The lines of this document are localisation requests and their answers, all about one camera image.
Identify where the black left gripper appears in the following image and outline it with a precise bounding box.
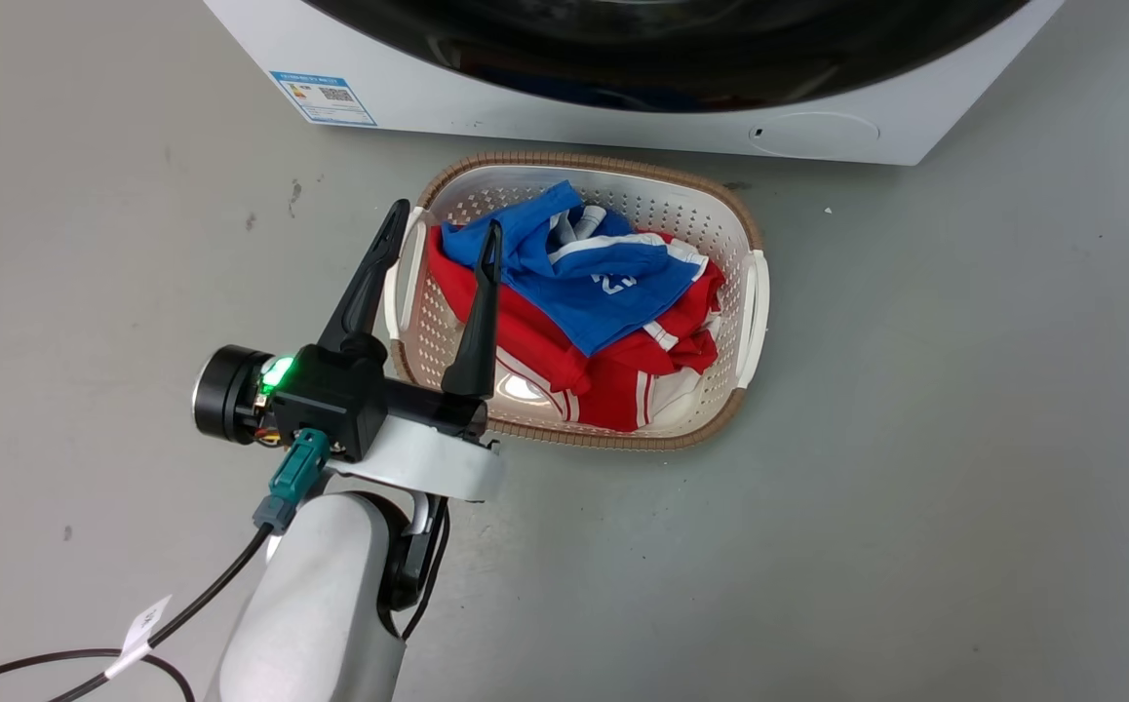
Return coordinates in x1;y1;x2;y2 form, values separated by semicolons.
193;199;507;504

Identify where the white washing machine body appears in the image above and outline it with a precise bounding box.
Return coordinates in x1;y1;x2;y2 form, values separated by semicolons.
202;0;1066;167

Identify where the dark glass washing machine door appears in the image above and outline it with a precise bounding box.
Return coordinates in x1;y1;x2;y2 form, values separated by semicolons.
301;0;1032;114

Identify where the blue sports jersey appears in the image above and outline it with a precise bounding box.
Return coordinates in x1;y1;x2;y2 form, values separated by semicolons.
440;180;712;358

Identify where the red and white garment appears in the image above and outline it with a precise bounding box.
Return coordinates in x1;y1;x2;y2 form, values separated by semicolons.
425;226;727;434

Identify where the blue energy label sticker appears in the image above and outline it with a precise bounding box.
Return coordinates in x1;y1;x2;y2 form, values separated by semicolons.
269;70;378;128

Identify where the white laundry basket brown rim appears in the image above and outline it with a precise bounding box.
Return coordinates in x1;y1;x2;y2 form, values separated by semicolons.
384;151;771;452

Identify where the round white filter cover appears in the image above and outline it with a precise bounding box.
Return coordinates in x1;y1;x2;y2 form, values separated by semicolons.
748;111;882;158

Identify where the teal cable connector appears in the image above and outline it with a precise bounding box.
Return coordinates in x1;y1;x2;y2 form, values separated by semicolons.
252;428;332;536

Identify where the short black arm cable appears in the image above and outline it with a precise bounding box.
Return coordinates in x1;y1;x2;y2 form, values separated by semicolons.
399;495;451;643

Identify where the thin black cable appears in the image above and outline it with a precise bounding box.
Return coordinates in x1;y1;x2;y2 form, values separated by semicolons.
0;522;278;702

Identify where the white cable tag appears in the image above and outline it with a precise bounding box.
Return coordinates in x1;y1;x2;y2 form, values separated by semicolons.
103;594;175;682

